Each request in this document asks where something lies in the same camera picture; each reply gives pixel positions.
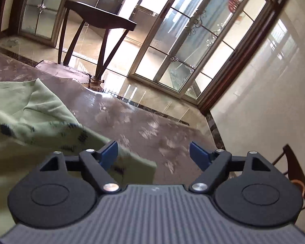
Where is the light green sweatshirt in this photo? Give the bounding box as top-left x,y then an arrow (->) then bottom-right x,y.
0,78 -> 157,234

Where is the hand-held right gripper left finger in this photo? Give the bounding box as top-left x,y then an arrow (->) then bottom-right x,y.
37,140 -> 121,194

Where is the dark wooden chair by door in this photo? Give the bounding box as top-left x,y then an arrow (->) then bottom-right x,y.
57,0 -> 138,82

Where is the glass sliding door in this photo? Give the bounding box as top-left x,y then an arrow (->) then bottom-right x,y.
128,0 -> 282,107
18,0 -> 74,41

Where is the red knot door ornament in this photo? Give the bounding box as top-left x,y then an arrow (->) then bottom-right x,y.
227,0 -> 241,12

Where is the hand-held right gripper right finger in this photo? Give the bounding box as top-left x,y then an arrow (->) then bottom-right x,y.
189,142 -> 275,194

